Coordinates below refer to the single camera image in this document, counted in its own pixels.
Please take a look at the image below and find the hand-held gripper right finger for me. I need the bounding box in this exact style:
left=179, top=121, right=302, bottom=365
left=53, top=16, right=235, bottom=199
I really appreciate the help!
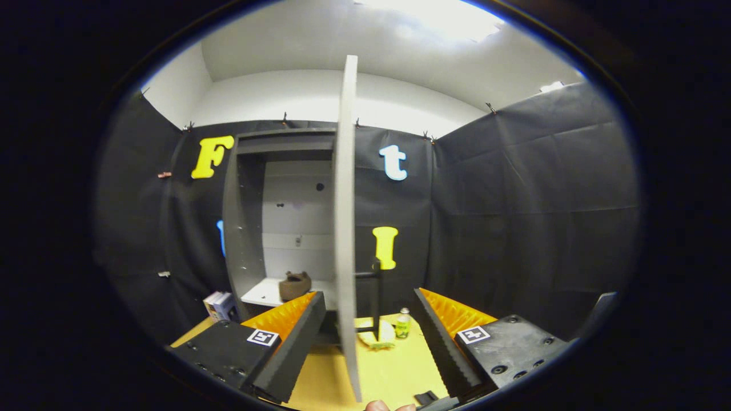
left=412, top=287, right=577, bottom=400

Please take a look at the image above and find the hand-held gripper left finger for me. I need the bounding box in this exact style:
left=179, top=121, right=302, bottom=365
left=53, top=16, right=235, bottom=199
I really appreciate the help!
left=168, top=290, right=327, bottom=405

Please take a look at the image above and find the brown fuzzy shoe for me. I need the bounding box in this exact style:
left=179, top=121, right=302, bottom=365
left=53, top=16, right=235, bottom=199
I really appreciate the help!
left=279, top=271, right=312, bottom=302

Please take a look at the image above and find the black door handle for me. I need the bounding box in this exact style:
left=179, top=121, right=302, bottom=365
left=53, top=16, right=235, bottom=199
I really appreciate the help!
left=354, top=258, right=384, bottom=342

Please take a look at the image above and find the beige shoe cabinet door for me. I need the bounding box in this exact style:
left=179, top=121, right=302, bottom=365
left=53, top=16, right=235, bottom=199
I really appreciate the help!
left=333, top=55, right=363, bottom=403

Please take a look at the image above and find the grey shoe cabinet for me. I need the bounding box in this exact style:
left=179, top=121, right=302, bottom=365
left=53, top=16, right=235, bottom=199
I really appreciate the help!
left=222, top=128, right=338, bottom=323

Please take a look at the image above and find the blue cover book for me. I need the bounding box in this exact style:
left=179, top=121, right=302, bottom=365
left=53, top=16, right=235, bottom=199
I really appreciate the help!
left=214, top=293, right=240, bottom=323

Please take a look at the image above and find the white paperback book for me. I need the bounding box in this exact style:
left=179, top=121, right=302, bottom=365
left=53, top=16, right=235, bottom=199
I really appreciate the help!
left=203, top=291, right=226, bottom=320

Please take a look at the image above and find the black backdrop cloth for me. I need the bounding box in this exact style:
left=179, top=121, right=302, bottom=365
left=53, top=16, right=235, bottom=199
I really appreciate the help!
left=94, top=80, right=640, bottom=349

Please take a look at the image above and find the long ceiling light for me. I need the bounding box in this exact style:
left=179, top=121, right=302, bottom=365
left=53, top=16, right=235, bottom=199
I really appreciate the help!
left=354, top=0, right=506, bottom=41

